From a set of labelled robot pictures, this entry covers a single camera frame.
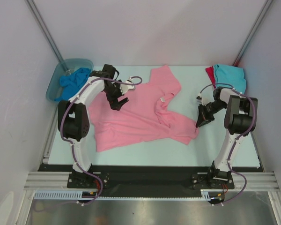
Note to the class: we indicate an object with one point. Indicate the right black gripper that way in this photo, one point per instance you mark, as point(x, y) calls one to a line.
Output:
point(206, 113)

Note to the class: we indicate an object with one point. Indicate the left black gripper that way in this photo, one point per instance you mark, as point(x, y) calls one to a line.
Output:
point(114, 104)

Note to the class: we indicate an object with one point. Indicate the pink t shirt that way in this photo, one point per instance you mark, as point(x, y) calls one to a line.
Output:
point(144, 117)

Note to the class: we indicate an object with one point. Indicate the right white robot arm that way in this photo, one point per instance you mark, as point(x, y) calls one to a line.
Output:
point(240, 119)

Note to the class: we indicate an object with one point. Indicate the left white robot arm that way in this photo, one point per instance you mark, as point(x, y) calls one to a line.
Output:
point(73, 114)

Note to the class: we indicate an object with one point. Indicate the folded red t shirt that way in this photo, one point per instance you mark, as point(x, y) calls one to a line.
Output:
point(210, 73)

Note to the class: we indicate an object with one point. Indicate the crumpled blue t shirt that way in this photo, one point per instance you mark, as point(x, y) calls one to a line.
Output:
point(71, 84)

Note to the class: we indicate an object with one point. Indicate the folded light blue t shirt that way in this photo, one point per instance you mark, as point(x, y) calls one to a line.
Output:
point(226, 75)

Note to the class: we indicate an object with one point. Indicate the translucent blue plastic bin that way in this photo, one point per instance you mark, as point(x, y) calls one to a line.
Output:
point(66, 67)

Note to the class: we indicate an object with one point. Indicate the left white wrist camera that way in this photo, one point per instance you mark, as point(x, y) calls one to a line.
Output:
point(127, 86)

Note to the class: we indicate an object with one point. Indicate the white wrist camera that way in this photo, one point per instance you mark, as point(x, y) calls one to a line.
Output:
point(203, 99)
point(127, 86)

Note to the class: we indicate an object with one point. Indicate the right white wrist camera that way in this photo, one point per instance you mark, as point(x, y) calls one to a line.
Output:
point(203, 99)

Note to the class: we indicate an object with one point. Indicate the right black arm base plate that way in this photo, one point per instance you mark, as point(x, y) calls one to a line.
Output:
point(203, 181)

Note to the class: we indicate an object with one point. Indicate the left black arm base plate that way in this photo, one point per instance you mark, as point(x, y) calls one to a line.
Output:
point(80, 180)

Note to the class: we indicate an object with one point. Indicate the aluminium front rail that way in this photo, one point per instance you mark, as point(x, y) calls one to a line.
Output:
point(252, 181)

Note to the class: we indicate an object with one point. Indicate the slotted cable duct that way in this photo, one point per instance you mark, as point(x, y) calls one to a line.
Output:
point(191, 195)

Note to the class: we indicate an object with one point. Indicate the right aluminium corner post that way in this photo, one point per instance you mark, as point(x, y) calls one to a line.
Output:
point(253, 31)

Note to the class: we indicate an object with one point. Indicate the aluminium corner post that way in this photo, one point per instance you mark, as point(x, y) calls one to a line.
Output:
point(253, 31)
point(44, 29)

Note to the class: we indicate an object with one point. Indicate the left aluminium corner post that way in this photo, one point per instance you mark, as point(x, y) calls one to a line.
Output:
point(44, 29)

